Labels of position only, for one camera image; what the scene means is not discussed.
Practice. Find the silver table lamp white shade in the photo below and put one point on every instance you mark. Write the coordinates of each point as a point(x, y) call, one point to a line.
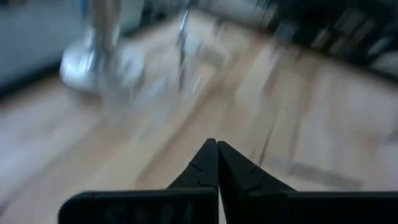
point(84, 62)

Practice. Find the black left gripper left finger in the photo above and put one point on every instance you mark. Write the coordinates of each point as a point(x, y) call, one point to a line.
point(192, 205)

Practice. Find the slim black makeup brush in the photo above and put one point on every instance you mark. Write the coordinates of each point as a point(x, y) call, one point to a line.
point(182, 46)

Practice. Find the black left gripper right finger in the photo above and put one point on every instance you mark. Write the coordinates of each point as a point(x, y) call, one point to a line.
point(280, 208)

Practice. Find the clear acrylic organizer box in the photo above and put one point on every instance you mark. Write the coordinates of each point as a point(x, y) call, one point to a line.
point(140, 87)

